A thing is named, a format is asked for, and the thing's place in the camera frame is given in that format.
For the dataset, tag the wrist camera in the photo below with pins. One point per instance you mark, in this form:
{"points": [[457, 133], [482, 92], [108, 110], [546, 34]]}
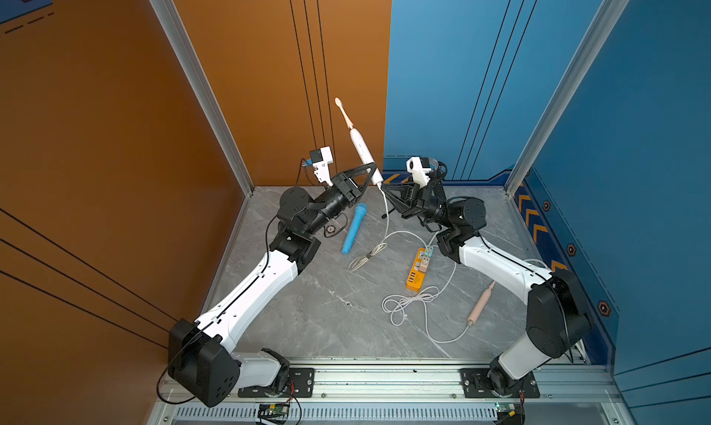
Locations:
{"points": [[420, 170], [320, 161]]}

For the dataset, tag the pink electric toothbrush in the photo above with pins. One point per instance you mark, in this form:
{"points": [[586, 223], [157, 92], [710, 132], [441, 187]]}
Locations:
{"points": [[480, 304]]}

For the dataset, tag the aluminium front rail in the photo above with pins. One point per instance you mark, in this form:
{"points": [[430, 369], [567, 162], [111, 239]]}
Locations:
{"points": [[420, 391]]}

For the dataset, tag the green circuit board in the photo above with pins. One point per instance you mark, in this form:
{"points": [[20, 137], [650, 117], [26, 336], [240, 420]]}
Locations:
{"points": [[273, 413], [513, 414]]}

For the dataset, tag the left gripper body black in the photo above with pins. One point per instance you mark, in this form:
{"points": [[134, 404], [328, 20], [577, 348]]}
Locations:
{"points": [[325, 207]]}

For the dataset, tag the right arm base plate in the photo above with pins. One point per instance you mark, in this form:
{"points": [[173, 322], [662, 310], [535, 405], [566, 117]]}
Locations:
{"points": [[493, 383]]}

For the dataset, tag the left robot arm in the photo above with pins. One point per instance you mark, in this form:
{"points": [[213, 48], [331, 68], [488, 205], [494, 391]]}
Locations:
{"points": [[201, 353]]}

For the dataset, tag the black microphone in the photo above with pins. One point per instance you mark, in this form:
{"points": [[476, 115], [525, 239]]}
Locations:
{"points": [[437, 176]]}

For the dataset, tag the green circuit board left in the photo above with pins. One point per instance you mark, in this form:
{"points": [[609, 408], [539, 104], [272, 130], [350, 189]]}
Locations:
{"points": [[273, 413]]}

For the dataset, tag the green circuit board right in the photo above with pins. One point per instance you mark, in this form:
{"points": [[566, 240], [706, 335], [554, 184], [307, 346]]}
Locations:
{"points": [[513, 414]]}

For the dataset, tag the pink charger cube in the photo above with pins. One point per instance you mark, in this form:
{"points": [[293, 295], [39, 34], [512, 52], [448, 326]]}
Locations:
{"points": [[424, 265]]}

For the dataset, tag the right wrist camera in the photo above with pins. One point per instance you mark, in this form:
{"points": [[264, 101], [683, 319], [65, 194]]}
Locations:
{"points": [[420, 170]]}

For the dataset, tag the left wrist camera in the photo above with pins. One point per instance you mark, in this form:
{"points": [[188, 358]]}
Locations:
{"points": [[320, 161]]}

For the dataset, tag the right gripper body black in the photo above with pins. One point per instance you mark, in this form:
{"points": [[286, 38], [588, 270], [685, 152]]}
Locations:
{"points": [[439, 211]]}

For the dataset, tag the orange power strip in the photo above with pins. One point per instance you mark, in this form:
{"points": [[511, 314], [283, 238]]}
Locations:
{"points": [[415, 278]]}

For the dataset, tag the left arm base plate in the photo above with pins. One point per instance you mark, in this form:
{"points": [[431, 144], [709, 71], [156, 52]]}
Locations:
{"points": [[299, 382]]}

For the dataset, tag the blue cylindrical device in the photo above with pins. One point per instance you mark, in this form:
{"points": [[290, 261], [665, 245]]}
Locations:
{"points": [[360, 212]]}

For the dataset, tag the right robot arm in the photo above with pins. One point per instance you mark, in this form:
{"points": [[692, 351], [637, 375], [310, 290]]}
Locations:
{"points": [[558, 311]]}

